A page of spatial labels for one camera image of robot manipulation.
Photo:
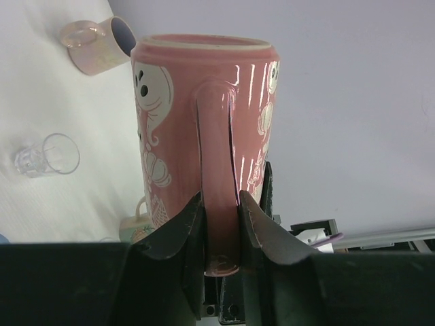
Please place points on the pale pink iridescent mug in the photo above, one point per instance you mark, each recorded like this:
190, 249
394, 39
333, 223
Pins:
98, 47

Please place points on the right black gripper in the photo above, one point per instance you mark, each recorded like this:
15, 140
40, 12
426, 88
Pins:
223, 298

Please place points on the blue plastic tumbler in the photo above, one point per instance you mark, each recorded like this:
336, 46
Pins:
3, 239

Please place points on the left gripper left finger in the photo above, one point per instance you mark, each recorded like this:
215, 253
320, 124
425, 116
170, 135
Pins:
156, 281

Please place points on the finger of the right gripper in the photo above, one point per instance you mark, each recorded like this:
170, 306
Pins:
266, 200

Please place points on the pink ghost pattern mug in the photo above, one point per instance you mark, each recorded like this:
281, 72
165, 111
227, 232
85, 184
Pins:
204, 109

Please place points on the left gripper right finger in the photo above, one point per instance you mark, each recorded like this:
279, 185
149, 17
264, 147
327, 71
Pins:
287, 282

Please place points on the clear glass upper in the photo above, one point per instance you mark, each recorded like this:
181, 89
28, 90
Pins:
57, 154

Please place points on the cream seashell mug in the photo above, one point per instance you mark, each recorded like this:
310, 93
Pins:
138, 227

